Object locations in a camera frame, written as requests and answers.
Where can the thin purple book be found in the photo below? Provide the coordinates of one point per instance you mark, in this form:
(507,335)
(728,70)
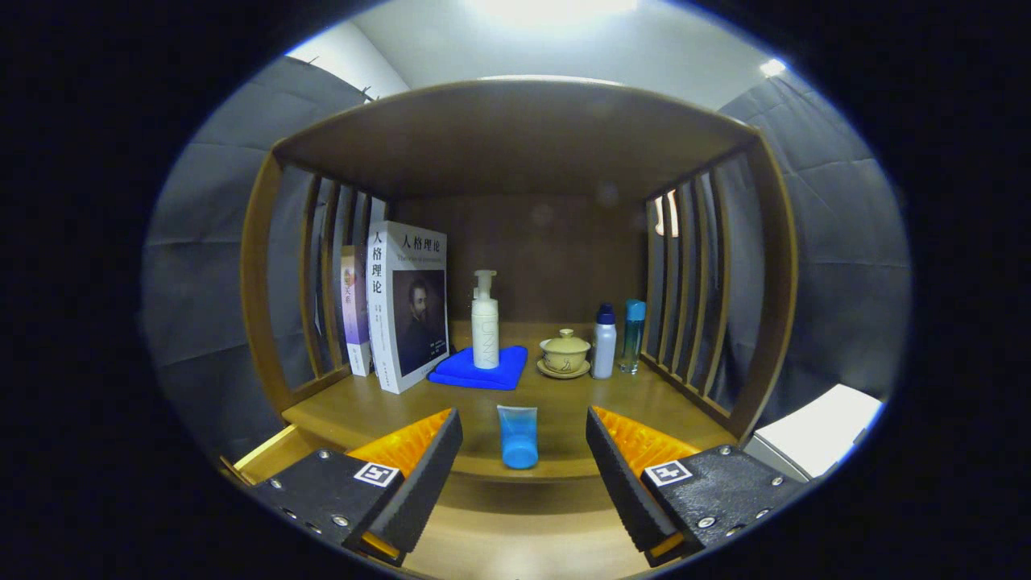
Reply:
(354,314)

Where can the folded blue cloth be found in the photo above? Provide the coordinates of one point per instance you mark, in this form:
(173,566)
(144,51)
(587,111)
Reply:
(467,372)

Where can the yellow ceramic saucer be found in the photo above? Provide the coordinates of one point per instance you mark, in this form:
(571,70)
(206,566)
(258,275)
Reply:
(564,375)

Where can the slim teal bottle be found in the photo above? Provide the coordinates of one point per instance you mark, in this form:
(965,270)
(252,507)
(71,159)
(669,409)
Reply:
(632,342)

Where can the brown wooden cabinet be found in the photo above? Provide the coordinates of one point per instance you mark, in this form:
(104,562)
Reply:
(515,137)

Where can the yellow lidded teacup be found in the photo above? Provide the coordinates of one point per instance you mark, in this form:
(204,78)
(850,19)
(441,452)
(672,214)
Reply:
(565,352)

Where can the black backdrop cloth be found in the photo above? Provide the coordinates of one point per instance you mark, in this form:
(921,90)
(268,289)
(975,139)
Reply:
(201,282)

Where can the wooden countertop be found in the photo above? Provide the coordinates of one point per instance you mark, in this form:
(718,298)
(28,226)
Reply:
(387,411)

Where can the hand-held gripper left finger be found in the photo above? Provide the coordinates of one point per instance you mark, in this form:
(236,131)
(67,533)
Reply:
(423,483)

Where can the white grey drawer unit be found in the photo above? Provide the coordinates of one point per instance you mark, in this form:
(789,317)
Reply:
(821,427)

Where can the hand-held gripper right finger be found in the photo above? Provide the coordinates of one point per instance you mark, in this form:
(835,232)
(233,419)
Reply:
(624,483)

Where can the white book with portrait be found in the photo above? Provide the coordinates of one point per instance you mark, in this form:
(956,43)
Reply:
(403,306)

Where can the blue white cosmetic tube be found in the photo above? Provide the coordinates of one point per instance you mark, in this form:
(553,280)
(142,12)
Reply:
(518,443)

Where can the white pump bottle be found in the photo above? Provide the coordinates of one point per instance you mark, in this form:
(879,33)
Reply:
(485,334)

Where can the white bottle with blue cap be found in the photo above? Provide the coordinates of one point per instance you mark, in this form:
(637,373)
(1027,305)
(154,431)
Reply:
(604,346)

